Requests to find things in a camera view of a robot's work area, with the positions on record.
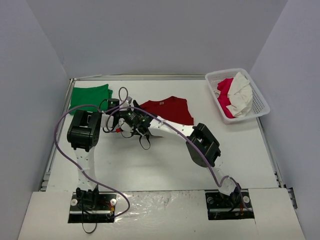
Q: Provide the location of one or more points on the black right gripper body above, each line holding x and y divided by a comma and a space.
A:
141, 128

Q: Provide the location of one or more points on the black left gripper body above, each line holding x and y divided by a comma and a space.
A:
137, 111

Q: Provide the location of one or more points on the dark red t shirt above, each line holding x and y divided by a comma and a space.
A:
173, 109

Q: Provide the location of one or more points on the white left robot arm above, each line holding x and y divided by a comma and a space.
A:
83, 135

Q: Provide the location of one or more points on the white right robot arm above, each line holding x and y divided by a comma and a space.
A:
203, 147

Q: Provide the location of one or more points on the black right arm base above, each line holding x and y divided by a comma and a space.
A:
222, 207

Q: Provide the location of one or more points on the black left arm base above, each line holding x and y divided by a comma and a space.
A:
100, 209

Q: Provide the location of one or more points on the folded green t shirt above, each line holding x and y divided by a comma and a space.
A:
91, 96

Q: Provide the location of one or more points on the pink t shirt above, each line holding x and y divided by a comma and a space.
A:
223, 87

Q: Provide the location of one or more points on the white foam front board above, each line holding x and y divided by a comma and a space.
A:
164, 215

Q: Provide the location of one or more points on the cream white t shirt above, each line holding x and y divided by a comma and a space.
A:
240, 95

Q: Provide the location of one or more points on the white plastic laundry basket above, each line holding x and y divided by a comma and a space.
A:
259, 105

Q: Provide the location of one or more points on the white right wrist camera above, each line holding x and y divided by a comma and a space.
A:
123, 127

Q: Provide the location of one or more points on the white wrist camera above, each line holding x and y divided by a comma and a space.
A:
123, 127
128, 101

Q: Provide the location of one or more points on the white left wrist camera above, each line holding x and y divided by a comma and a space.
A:
128, 101

